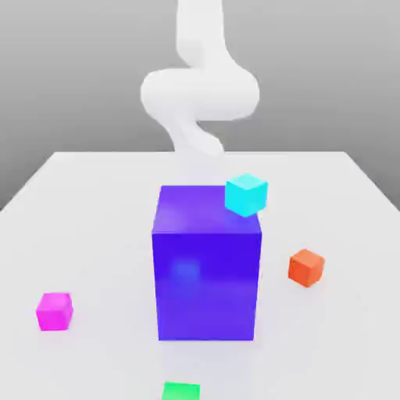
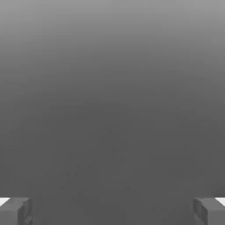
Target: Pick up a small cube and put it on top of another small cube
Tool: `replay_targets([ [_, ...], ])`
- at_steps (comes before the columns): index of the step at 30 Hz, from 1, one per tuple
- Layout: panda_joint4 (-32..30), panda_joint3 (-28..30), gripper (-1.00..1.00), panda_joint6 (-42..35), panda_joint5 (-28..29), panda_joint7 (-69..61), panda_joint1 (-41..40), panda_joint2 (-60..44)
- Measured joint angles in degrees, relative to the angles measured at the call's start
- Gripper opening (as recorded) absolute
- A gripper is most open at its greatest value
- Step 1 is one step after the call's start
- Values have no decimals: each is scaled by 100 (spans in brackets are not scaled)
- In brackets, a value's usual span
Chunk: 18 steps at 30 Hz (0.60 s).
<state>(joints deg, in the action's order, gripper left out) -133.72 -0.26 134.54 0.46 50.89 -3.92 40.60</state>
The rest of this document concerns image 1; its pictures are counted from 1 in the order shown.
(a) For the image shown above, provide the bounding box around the small cyan cube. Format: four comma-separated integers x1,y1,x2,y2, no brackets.
223,172,270,218

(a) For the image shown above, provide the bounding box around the small orange cube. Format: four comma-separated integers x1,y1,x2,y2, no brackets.
287,248,327,288

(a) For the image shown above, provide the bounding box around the small magenta cube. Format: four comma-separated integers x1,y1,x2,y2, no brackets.
35,291,75,332

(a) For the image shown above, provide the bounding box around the small green cube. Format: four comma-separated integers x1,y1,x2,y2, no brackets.
161,380,202,400

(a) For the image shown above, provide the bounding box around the large purple box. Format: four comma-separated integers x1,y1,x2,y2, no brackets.
151,184,263,342

